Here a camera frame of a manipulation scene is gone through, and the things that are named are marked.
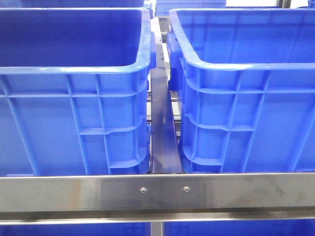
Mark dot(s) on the large blue crate left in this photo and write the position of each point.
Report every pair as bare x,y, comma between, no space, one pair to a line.
73,91

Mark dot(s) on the large blue crate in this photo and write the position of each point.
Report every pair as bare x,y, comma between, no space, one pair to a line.
73,91
246,82

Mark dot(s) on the large blue crate right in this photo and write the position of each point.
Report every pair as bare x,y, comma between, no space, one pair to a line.
246,82

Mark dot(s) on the blue crate rear right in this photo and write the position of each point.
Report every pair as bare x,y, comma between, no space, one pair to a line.
163,6

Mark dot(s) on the blue crate lower left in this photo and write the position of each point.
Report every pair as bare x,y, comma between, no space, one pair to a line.
111,229

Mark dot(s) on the blue crate lower right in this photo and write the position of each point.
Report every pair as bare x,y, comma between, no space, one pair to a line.
300,227

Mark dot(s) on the blue crate rear left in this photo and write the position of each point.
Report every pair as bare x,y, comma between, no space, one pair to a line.
86,3

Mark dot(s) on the steel center divider rail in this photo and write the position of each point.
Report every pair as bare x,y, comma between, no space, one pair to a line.
165,154

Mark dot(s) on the left rail screw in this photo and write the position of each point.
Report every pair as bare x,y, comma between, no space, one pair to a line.
143,189

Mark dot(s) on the rail screw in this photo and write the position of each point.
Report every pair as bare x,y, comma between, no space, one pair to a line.
186,188
143,189

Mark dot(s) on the right rail screw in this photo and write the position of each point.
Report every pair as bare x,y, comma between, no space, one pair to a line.
186,188

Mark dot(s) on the stainless steel front rail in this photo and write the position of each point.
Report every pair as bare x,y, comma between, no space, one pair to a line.
115,199

